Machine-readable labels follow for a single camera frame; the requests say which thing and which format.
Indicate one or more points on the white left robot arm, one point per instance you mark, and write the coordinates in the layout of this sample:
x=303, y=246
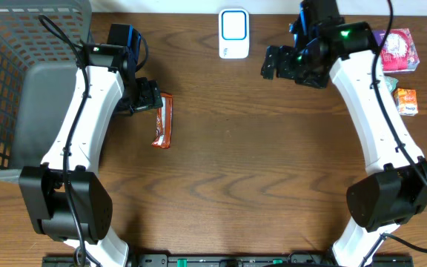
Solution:
x=63, y=195

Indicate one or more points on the white barcode scanner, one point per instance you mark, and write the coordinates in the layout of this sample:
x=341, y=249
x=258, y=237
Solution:
x=234, y=33

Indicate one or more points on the purple tissue pack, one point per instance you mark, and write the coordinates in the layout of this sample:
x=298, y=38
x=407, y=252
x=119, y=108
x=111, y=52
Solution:
x=399, y=53

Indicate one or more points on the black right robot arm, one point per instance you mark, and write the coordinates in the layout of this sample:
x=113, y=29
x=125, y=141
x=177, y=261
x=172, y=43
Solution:
x=327, y=50

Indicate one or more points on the teal wet wipe packet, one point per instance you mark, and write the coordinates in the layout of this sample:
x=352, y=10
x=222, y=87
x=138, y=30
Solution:
x=391, y=83

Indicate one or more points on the grey plastic mesh basket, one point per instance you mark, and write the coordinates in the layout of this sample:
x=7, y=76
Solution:
x=37, y=77

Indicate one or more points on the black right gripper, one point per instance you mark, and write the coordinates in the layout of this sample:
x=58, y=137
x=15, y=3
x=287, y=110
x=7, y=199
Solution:
x=285, y=68

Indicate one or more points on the red-brown chocolate bar wrapper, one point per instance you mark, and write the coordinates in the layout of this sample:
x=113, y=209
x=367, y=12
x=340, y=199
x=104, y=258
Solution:
x=164, y=119

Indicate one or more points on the orange snack packet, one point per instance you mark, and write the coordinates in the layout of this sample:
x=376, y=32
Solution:
x=406, y=101

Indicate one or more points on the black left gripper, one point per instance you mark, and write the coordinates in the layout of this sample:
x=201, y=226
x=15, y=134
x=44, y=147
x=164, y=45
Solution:
x=145, y=96

